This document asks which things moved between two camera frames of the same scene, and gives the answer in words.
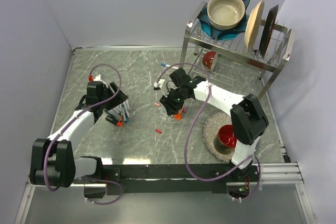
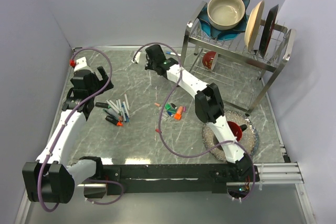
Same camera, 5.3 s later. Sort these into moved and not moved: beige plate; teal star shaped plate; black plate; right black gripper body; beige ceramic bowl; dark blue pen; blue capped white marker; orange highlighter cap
Moved: right black gripper body; blue capped white marker
Not moved: beige ceramic bowl; black plate; teal star shaped plate; orange highlighter cap; dark blue pen; beige plate
